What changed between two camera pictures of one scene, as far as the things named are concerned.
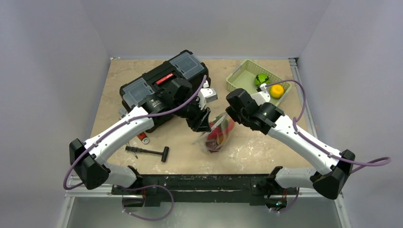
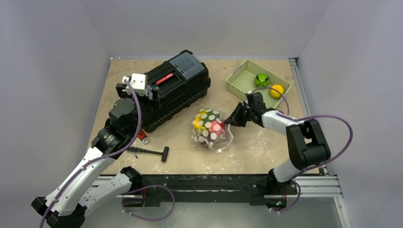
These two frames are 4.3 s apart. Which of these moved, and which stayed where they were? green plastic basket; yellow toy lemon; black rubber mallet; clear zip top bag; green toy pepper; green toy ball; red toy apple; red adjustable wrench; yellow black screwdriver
Moved: clear zip top bag; red toy apple; green toy pepper
Stayed: green plastic basket; green toy ball; yellow toy lemon; yellow black screwdriver; red adjustable wrench; black rubber mallet
